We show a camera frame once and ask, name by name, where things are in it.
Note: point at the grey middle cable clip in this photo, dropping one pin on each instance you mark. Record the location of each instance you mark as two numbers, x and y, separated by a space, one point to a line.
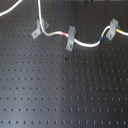
71 37

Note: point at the grey cable clip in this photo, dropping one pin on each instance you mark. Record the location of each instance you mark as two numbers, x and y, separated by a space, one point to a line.
38 30
114 25
71 37

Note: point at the grey left cable clip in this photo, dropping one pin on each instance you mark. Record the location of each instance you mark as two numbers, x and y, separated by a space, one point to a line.
38 30

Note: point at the grey right cable clip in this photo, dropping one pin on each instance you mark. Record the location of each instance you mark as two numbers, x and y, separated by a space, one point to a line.
114 25

